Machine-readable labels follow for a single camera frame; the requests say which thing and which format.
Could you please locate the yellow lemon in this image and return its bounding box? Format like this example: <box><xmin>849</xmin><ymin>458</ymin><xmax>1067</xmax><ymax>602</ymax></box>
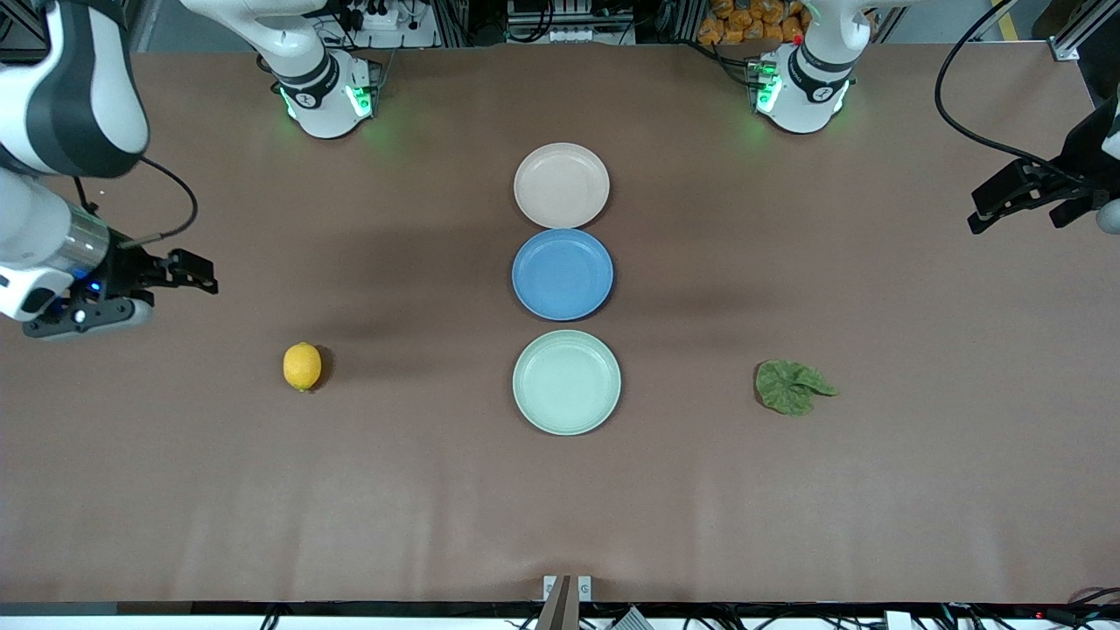
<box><xmin>283</xmin><ymin>342</ymin><xmax>323</xmax><ymax>393</ymax></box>

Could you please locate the green lettuce leaf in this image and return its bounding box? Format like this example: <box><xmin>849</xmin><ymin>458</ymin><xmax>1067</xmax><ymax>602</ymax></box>
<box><xmin>755</xmin><ymin>359</ymin><xmax>839</xmax><ymax>417</ymax></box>

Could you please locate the pile of orange fruits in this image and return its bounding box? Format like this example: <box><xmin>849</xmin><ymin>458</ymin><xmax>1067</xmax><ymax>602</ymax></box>
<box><xmin>697</xmin><ymin>0</ymin><xmax>806</xmax><ymax>46</ymax></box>

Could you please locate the white power strip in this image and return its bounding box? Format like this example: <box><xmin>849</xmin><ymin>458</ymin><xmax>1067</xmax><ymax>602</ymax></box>
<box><xmin>344</xmin><ymin>0</ymin><xmax>423</xmax><ymax>32</ymax></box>

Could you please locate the blue round plate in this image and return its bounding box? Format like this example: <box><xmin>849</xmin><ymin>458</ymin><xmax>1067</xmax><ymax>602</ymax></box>
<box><xmin>511</xmin><ymin>227</ymin><xmax>615</xmax><ymax>322</ymax></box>

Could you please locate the beige round plate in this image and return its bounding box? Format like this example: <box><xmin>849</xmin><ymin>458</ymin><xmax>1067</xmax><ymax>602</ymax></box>
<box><xmin>513</xmin><ymin>142</ymin><xmax>612</xmax><ymax>230</ymax></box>

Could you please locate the pale green round plate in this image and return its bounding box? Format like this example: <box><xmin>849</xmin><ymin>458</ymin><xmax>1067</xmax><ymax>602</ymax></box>
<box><xmin>512</xmin><ymin>329</ymin><xmax>623</xmax><ymax>437</ymax></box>

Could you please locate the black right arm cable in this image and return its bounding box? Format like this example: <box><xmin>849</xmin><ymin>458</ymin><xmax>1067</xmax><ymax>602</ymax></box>
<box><xmin>74</xmin><ymin>156</ymin><xmax>200</xmax><ymax>249</ymax></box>

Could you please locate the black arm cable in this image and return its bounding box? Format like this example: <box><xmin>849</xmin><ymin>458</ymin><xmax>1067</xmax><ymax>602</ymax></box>
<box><xmin>74</xmin><ymin>156</ymin><xmax>200</xmax><ymax>249</ymax></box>
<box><xmin>934</xmin><ymin>0</ymin><xmax>1086</xmax><ymax>176</ymax></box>

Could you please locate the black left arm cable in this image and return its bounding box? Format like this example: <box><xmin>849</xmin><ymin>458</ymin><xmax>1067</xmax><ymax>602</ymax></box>
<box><xmin>934</xmin><ymin>0</ymin><xmax>1086</xmax><ymax>176</ymax></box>

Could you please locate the aluminium frame profile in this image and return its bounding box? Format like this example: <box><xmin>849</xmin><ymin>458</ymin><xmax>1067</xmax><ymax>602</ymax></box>
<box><xmin>1047</xmin><ymin>0</ymin><xmax>1120</xmax><ymax>62</ymax></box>

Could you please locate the metal table edge bracket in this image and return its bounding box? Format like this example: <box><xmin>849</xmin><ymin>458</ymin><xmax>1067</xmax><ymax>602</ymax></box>
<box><xmin>542</xmin><ymin>575</ymin><xmax>593</xmax><ymax>630</ymax></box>

